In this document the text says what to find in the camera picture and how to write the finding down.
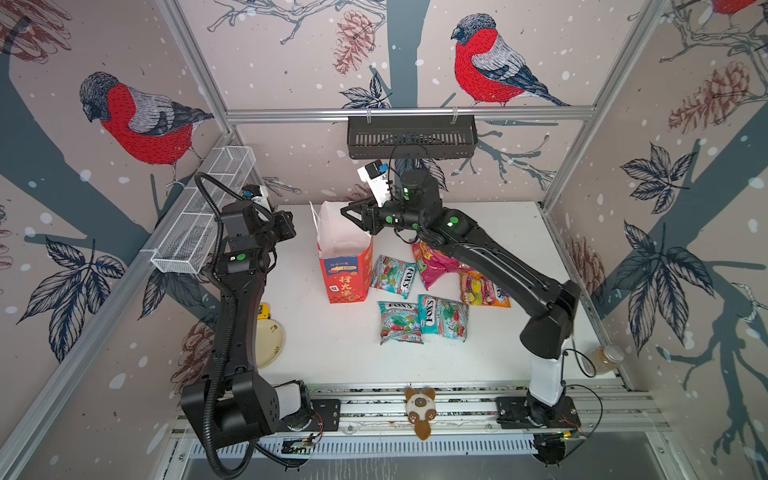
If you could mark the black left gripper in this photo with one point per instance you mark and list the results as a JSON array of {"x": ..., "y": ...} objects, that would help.
[{"x": 279, "y": 218}]

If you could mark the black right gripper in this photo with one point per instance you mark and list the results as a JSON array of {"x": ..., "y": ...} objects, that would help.
[{"x": 376, "y": 215}]

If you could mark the pink Lay's chips bag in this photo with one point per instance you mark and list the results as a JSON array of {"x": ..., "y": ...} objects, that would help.
[{"x": 432, "y": 264}]

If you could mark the green Fox's candy bag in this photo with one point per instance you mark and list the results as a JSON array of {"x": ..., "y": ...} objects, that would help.
[
  {"x": 393, "y": 275},
  {"x": 400, "y": 321}
]

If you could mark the red paper gift bag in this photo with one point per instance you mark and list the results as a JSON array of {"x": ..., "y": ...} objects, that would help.
[{"x": 345, "y": 254}]

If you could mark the orange Fox's candy bag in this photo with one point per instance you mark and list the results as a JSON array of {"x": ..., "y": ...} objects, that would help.
[{"x": 477, "y": 290}]

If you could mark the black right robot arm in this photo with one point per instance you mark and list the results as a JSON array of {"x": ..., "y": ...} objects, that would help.
[{"x": 551, "y": 305}]

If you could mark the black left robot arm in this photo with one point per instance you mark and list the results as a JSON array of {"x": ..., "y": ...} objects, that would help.
[{"x": 231, "y": 402}]

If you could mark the white mesh tray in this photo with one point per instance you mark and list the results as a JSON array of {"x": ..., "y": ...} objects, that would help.
[{"x": 192, "y": 232}]

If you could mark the yellow tape measure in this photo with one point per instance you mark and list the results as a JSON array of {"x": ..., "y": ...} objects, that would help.
[{"x": 264, "y": 312}]

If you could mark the yellow round plate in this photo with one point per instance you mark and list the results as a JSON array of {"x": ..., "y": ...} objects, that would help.
[{"x": 269, "y": 342}]

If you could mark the green snack packet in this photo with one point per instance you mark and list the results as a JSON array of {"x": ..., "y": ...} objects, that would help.
[{"x": 443, "y": 317}]

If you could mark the plush cat toy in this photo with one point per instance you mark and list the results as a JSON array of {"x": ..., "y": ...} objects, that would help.
[{"x": 420, "y": 410}]

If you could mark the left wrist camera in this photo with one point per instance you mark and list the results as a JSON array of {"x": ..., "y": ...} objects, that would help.
[{"x": 257, "y": 195}]

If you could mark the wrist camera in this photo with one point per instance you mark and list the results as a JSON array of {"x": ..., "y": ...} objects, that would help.
[
  {"x": 257, "y": 195},
  {"x": 375, "y": 175}
]

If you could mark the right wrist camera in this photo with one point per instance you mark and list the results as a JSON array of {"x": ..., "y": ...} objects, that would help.
[{"x": 375, "y": 175}]

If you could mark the black wire basket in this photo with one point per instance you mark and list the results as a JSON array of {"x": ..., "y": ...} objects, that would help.
[{"x": 412, "y": 137}]

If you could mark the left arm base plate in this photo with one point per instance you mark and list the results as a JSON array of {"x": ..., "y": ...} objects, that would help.
[{"x": 324, "y": 416}]

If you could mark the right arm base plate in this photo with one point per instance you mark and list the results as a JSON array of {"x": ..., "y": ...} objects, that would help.
[{"x": 518, "y": 412}]

